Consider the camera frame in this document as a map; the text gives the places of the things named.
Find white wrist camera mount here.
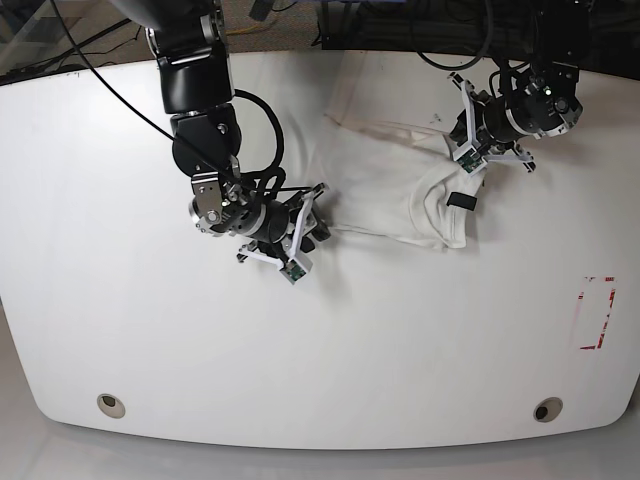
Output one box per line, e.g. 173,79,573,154
235,182,329,286
447,72,539,180

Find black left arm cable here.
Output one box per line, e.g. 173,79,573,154
414,0,496,72

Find table grommet hole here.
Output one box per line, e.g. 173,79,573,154
97,394,126,419
533,397,564,423

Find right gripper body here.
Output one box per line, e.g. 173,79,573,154
237,182,334,274

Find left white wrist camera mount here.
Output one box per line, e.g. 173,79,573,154
447,72,539,180

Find left table grommet hole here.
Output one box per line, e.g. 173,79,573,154
97,394,126,419

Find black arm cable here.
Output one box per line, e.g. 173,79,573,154
414,0,496,72
232,88,287,189

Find right table grommet hole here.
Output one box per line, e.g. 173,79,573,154
533,397,564,423

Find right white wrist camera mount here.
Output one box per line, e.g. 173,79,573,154
235,182,329,286

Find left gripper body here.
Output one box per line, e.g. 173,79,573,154
447,72,539,176

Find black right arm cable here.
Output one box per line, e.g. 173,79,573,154
232,88,287,189

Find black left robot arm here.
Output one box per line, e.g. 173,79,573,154
449,1,590,175

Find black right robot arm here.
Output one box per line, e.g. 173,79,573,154
115,1,330,283

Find white printed T-shirt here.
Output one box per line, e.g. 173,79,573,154
308,52,484,250

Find red tape rectangle marker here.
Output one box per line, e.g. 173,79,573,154
572,276,617,351

